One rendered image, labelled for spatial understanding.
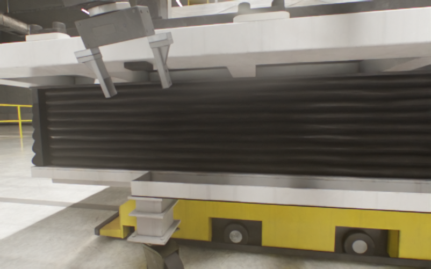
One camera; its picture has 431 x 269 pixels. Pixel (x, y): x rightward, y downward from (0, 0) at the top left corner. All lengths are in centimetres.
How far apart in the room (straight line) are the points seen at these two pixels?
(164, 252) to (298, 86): 73
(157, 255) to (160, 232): 8
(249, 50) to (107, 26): 28
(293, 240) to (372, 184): 41
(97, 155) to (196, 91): 49
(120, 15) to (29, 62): 36
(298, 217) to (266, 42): 76
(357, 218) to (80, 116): 122
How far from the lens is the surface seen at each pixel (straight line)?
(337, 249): 125
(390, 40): 57
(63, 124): 113
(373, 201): 77
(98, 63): 53
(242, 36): 52
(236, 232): 115
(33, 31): 78
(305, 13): 58
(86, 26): 51
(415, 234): 123
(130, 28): 47
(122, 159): 99
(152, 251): 90
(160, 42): 46
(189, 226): 112
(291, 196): 70
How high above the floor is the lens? 64
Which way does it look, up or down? 5 degrees down
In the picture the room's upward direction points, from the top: 1 degrees counter-clockwise
